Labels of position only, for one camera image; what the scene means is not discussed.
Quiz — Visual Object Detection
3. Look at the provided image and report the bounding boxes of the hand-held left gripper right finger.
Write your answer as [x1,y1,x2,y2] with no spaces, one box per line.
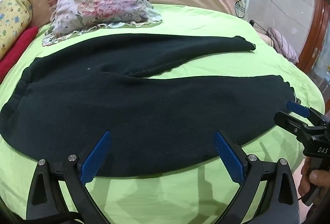
[213,131,301,224]

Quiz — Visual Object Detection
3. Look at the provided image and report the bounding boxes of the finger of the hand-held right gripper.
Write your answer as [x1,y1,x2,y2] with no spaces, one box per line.
[287,101,330,127]
[274,111,314,141]

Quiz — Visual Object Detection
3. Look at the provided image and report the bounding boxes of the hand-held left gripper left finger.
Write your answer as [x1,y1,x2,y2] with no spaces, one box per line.
[28,131,112,224]

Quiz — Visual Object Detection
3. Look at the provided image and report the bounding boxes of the black pants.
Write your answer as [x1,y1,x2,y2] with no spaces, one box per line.
[0,33,297,178]

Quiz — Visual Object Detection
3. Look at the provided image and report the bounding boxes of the person's right hand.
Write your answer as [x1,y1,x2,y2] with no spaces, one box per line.
[298,155,328,197]

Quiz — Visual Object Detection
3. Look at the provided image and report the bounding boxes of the green bed sheet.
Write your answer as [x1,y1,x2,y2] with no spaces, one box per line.
[0,4,326,224]

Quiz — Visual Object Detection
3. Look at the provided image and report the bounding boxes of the red towel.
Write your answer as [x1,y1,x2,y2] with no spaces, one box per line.
[0,26,39,83]

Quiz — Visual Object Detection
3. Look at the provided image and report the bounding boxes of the floral ruffled cloth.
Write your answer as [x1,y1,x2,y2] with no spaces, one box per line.
[42,0,163,47]

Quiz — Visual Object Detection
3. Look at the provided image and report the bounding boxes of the yellow cartoon print quilt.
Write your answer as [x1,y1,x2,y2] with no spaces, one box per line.
[0,0,33,60]

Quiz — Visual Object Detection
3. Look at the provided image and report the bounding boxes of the wooden cabinet frame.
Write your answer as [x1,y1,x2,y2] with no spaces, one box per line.
[300,0,330,77]

